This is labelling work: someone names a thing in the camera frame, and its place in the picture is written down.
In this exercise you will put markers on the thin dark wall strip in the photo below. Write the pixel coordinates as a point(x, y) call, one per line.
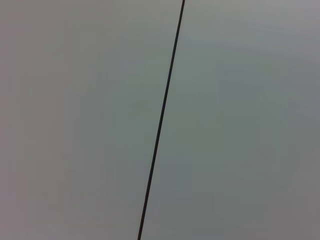
point(162, 112)

